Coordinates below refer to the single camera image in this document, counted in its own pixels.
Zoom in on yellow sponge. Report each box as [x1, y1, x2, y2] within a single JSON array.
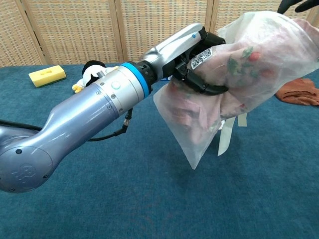
[[28, 65, 67, 88]]

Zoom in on pink floral clothes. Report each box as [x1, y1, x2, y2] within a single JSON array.
[[169, 18, 317, 147]]

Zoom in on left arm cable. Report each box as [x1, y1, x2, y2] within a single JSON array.
[[0, 108, 134, 142]]

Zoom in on blue carpet table cover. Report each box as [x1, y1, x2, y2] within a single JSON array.
[[0, 63, 319, 239]]

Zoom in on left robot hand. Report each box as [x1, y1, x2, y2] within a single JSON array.
[[138, 22, 229, 97]]

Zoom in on woven folding screen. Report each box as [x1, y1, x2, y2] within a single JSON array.
[[0, 0, 319, 68]]

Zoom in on plush doll with black hair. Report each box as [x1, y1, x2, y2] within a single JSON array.
[[72, 60, 120, 94]]

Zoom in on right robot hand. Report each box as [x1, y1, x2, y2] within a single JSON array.
[[277, 0, 319, 14]]

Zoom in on brown cloth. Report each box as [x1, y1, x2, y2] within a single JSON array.
[[275, 78, 319, 107]]

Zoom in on translucent plastic bag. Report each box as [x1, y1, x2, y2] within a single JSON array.
[[153, 11, 319, 170]]

